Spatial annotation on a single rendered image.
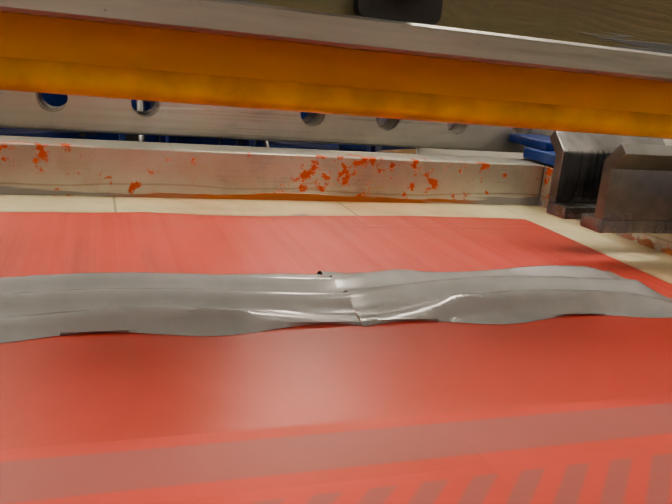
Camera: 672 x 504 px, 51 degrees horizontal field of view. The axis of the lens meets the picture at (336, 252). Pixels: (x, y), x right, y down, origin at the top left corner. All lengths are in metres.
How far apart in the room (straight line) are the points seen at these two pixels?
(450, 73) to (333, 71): 0.05
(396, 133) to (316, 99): 0.37
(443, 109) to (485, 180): 0.31
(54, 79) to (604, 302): 0.26
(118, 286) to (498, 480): 0.18
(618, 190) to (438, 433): 0.25
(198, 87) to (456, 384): 0.14
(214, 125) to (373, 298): 0.31
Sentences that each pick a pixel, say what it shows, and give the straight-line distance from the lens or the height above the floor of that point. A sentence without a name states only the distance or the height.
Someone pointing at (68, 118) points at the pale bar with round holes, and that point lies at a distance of 0.58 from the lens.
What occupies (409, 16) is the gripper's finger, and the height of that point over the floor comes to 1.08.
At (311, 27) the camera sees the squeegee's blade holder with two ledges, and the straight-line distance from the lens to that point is 0.25.
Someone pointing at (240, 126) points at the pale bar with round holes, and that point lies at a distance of 0.59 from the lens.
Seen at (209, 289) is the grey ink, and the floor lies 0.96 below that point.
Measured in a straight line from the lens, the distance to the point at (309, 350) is 0.27.
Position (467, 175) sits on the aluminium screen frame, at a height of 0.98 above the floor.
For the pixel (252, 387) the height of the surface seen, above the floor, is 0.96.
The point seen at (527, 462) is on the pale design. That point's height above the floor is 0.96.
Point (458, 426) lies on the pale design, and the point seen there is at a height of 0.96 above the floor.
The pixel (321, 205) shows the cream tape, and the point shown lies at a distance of 0.53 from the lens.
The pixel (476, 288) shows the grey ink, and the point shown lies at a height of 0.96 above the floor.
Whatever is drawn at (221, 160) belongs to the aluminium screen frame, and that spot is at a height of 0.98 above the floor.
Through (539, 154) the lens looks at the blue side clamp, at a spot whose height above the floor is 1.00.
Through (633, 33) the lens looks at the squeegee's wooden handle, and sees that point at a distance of 0.32.
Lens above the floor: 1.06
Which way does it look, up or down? 15 degrees down
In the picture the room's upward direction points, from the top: 5 degrees clockwise
